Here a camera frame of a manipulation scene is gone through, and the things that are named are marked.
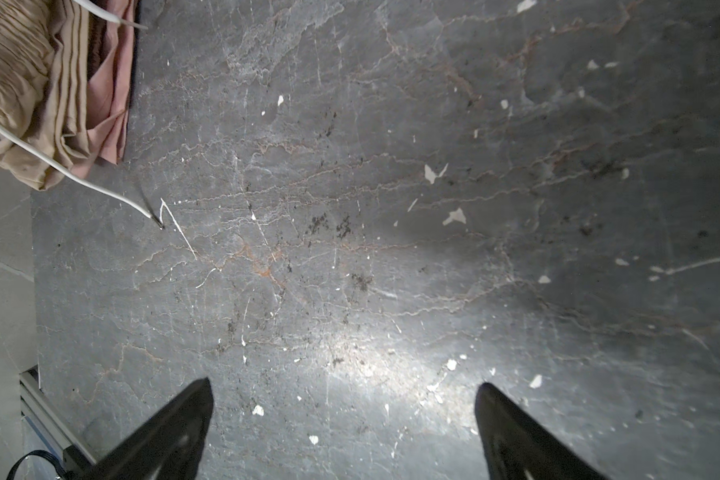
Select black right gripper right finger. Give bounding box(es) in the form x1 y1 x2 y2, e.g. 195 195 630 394
474 382 604 480

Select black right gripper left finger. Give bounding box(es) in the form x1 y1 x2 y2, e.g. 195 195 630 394
82 378 214 479

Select beige shorts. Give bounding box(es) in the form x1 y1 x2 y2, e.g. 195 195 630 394
0 0 166 229

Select pink drawstring shorts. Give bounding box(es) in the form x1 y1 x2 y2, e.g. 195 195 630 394
72 14 136 178

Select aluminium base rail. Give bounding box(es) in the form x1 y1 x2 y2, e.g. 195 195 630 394
19 367 97 479

